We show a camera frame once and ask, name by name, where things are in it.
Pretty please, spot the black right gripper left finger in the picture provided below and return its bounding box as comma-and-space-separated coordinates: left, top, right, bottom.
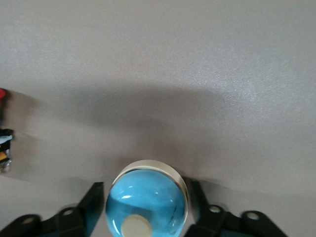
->
0, 182, 104, 237

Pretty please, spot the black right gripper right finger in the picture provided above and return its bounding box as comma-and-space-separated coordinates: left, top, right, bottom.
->
182, 179, 291, 237

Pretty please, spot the blue call bell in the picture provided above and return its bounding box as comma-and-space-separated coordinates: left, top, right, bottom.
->
105, 159, 190, 237

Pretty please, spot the paper table cover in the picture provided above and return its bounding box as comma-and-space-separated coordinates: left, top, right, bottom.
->
0, 0, 316, 237

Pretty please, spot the orange red button switch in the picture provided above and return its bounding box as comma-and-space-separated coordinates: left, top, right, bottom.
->
0, 88, 14, 173

